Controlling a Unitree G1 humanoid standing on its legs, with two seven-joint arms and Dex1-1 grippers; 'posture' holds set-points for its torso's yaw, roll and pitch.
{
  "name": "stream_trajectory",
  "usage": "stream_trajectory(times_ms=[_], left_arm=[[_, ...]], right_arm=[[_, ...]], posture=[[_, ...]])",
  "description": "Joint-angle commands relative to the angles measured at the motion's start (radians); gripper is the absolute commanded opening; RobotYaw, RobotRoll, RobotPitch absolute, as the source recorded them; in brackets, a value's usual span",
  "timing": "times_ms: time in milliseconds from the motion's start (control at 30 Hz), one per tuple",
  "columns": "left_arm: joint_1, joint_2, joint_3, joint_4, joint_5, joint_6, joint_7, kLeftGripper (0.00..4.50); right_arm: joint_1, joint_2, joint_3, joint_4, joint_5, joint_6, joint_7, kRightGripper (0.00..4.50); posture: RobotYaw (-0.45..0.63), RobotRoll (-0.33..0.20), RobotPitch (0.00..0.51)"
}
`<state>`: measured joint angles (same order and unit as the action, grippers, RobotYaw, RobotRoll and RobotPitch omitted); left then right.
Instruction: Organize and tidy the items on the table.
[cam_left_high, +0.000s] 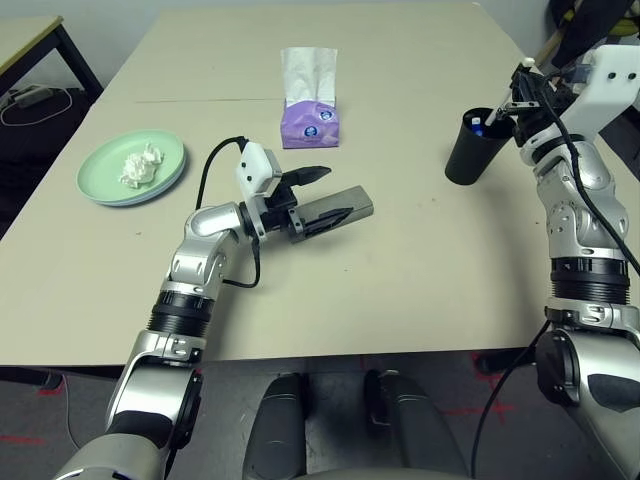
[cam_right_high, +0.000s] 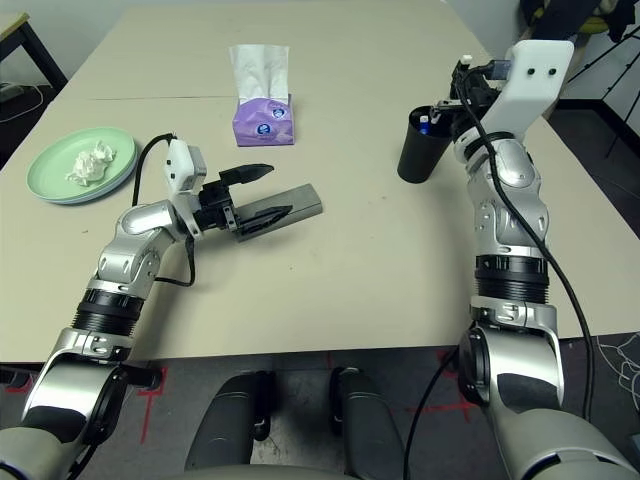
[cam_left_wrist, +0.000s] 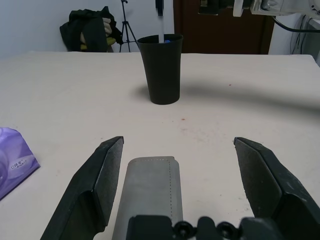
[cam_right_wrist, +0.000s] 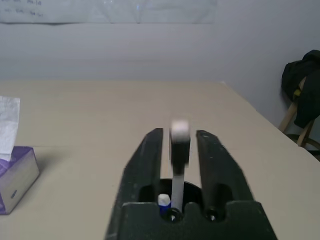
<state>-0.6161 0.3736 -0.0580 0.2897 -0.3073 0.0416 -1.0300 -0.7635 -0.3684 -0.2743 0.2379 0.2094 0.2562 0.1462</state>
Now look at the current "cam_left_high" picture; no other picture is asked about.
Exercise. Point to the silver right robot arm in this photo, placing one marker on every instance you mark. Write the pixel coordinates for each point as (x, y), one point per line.
(585, 210)

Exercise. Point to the yellow fabric item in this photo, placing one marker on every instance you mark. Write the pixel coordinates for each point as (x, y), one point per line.
(625, 27)

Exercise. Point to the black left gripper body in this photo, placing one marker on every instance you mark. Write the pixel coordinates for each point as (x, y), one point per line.
(280, 212)

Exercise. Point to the blue plastic plate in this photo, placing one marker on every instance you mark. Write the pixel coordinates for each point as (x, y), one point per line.
(167, 192)

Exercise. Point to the wooden stool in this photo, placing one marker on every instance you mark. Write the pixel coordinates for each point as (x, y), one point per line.
(549, 47)

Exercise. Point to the purple tissue pack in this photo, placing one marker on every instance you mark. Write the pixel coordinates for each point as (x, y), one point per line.
(310, 127)

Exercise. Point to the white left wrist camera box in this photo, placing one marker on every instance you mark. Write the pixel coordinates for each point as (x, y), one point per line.
(255, 167)

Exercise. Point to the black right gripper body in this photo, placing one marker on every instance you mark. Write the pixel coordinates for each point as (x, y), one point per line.
(542, 112)

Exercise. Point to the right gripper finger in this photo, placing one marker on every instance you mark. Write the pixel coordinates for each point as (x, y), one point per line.
(541, 86)
(521, 87)

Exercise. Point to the grey robot leg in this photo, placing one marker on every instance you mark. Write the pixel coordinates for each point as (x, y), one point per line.
(415, 430)
(277, 430)

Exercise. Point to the black plastic cup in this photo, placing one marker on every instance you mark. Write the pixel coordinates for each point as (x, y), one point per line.
(467, 160)

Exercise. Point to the beige side table black frame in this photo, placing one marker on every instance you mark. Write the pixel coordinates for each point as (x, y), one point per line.
(20, 37)

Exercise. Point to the black jacket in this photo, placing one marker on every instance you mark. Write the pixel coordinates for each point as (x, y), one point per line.
(585, 25)

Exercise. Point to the grey power adapter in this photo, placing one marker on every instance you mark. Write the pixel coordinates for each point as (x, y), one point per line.
(30, 95)

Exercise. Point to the grey glasses case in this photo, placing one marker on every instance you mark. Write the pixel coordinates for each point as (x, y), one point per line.
(357, 202)

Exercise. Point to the green plastic plate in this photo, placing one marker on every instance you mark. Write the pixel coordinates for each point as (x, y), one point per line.
(100, 170)

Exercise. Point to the white marker with black cap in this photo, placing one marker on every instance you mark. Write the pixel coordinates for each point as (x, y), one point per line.
(495, 112)

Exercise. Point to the white tissue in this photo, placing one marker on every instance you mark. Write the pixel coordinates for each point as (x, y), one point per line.
(140, 165)

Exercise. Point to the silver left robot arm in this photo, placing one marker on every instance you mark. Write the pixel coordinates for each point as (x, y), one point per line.
(200, 240)

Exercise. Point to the grey robot right leg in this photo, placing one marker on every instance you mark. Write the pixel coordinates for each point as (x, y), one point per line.
(415, 430)

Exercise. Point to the white marker with blue cap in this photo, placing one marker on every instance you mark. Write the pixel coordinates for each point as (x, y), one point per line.
(479, 129)

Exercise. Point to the grey robot left leg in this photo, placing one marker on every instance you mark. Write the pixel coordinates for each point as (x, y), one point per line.
(277, 430)

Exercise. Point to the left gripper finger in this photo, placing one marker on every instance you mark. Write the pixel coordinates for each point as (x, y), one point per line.
(307, 175)
(327, 219)

